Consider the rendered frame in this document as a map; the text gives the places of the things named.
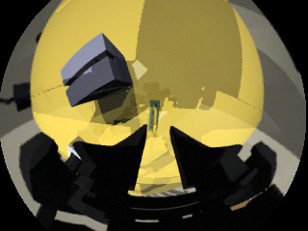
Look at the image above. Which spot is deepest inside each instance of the green rectangular frame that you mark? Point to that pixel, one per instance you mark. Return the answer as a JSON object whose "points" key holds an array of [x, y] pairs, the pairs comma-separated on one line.
{"points": [[152, 102]]}

